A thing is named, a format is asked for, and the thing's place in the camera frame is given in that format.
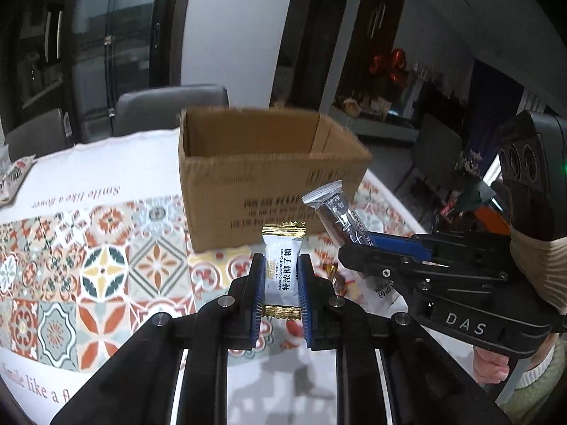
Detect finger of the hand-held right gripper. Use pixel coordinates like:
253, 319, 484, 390
367, 230, 512, 275
338, 244, 510, 316

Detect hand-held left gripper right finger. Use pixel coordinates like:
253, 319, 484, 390
298, 254, 515, 425

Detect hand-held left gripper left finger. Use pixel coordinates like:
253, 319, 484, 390
50, 253, 266, 425

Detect white candy gold ends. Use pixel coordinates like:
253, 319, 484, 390
260, 220, 308, 320

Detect black snack bar packet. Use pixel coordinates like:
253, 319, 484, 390
302, 180, 378, 254

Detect brown cardboard box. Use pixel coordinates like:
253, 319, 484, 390
178, 106, 373, 254

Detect person's right forearm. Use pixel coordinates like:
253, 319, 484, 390
496, 332, 567, 425

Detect person's right hand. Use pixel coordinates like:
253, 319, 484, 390
472, 344, 511, 387

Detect clear wrapped cookie packet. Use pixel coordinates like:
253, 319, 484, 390
330, 270, 409, 318

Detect dark chair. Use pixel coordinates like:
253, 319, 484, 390
395, 112, 464, 214

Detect white low cabinet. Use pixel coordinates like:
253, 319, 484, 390
329, 96, 421, 143

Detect red foil balloon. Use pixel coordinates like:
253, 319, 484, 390
369, 48, 409, 88

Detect patterned white tablecloth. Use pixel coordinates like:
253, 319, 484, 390
0, 127, 481, 425

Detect grey dining chair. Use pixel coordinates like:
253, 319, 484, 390
113, 84, 230, 138
4, 107, 74, 162

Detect dark interior door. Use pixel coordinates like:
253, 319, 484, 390
287, 0, 352, 100

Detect snack packets at table edge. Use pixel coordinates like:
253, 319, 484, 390
0, 154, 37, 206

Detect dark framed glass door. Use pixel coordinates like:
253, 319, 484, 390
0, 0, 196, 118

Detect dark wall panel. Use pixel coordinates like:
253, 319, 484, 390
340, 0, 407, 100

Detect white looped wall ornament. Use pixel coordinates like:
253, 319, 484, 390
367, 2, 387, 39

